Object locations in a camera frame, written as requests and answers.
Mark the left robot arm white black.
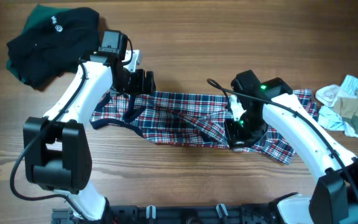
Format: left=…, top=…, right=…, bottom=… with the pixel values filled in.
left=18, top=30, right=155, bottom=223

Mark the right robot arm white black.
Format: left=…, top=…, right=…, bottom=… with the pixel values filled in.
left=224, top=70, right=358, bottom=223

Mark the black garment with white logo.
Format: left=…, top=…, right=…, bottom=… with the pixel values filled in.
left=7, top=7, right=99, bottom=88

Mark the dark green garment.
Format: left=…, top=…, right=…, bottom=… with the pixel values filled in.
left=6, top=4, right=70, bottom=85

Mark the plaid red navy white garment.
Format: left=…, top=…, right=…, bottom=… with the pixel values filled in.
left=89, top=88, right=319, bottom=166

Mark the crumpled pale camouflage garment pile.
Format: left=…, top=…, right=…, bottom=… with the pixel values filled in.
left=315, top=75, right=358, bottom=138

